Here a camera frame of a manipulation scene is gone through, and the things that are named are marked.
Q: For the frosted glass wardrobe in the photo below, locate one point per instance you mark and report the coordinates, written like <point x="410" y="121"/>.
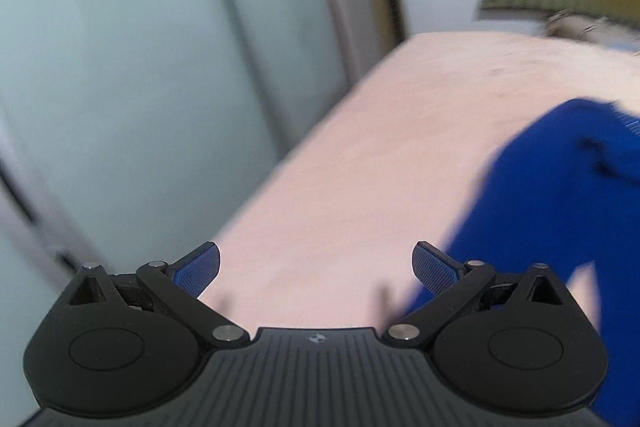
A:
<point x="140" y="82"/>

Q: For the beige pillow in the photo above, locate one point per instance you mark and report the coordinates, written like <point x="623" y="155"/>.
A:
<point x="585" y="27"/>

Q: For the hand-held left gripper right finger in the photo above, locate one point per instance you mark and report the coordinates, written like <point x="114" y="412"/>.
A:
<point x="434" y="268"/>

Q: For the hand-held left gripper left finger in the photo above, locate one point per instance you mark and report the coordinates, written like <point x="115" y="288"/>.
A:
<point x="199" y="268"/>

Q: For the blue knit sweater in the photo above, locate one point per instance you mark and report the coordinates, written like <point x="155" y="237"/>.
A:
<point x="540" y="187"/>

